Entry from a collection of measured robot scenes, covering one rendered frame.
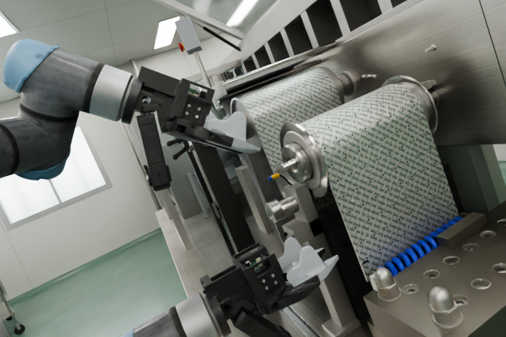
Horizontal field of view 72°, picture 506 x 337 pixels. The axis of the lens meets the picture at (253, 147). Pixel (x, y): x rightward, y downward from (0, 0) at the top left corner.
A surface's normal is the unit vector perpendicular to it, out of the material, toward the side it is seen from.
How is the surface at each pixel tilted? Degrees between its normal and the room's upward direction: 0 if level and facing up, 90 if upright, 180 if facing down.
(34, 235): 90
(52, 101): 121
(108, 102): 111
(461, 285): 0
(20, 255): 90
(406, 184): 90
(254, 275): 90
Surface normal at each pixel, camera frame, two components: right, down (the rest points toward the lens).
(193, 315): -0.04, -0.68
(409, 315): -0.37, -0.92
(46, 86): 0.17, 0.41
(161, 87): 0.33, -0.02
